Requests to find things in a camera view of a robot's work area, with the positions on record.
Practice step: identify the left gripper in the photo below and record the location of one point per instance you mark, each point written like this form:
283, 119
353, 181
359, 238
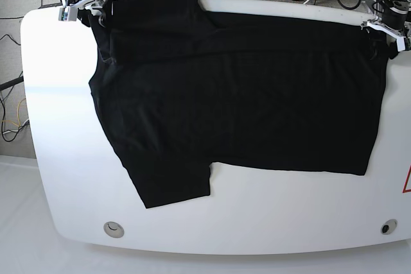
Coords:
376, 45

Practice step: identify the black T-shirt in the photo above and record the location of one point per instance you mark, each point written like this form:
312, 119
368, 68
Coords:
177, 89

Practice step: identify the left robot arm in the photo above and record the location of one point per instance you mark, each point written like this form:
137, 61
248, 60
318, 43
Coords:
392, 18

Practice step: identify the red triangle warning sticker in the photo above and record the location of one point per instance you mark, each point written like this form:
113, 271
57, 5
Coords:
406, 187

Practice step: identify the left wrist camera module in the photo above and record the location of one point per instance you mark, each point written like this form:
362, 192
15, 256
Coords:
403, 44

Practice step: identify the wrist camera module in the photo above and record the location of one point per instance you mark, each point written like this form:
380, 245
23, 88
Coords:
68, 13
403, 44

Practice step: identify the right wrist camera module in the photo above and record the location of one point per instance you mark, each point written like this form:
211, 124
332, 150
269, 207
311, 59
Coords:
68, 13

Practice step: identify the right table cable grommet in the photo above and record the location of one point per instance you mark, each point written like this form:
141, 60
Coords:
389, 226

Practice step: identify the table cable grommet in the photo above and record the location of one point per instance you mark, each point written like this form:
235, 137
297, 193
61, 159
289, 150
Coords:
113, 229
389, 226

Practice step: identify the left table cable grommet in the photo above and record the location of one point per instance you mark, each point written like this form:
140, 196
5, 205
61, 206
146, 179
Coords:
113, 229

